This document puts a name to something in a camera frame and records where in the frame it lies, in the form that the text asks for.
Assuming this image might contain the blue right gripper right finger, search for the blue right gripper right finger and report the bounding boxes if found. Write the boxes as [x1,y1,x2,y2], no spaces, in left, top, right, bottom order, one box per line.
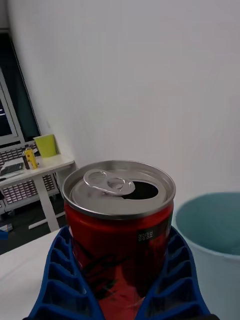
[134,225,214,320]

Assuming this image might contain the computer monitor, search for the computer monitor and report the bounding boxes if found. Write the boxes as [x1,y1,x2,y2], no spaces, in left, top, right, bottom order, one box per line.
[0,66,20,146]

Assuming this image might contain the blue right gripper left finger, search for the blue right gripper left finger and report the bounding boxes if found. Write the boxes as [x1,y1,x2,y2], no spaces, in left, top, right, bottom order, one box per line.
[26,225,106,320]

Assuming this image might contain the red drink can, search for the red drink can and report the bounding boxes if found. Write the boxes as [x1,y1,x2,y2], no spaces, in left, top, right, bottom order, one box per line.
[62,159,177,320]

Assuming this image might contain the white desk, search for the white desk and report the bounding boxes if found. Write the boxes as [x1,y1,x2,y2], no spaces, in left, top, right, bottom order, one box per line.
[0,152,76,233]

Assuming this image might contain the dark keyboard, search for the dark keyboard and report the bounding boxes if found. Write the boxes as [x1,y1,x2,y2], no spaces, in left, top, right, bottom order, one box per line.
[0,161,26,177]

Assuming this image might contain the pale blue plastic bin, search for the pale blue plastic bin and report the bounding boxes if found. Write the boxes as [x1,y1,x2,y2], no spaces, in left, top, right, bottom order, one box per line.
[174,191,240,320]

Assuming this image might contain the small yellow bottle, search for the small yellow bottle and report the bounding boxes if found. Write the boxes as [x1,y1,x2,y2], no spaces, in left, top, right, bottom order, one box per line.
[24,147,40,171]

